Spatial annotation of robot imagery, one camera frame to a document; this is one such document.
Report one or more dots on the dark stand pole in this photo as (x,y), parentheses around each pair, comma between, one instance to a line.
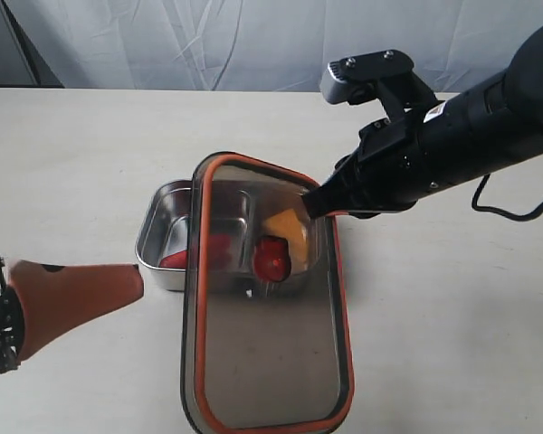
(41,74)

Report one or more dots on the grey wrinkled backdrop curtain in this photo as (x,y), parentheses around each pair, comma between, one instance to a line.
(268,45)

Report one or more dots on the dark transparent box lid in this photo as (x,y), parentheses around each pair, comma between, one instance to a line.
(260,356)

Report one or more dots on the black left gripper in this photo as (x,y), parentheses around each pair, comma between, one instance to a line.
(43,302)

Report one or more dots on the yellow toy cheese wedge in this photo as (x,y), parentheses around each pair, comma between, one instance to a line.
(287,225)

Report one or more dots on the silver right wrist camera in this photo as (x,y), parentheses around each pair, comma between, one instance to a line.
(353,79)

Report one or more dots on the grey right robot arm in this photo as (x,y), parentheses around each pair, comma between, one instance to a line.
(424,145)

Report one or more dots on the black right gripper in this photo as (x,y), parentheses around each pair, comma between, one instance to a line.
(387,173)

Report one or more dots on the red toy sausage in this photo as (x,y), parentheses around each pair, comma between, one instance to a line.
(270,258)

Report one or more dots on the stainless steel lunch box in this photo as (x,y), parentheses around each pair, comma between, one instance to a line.
(237,212)

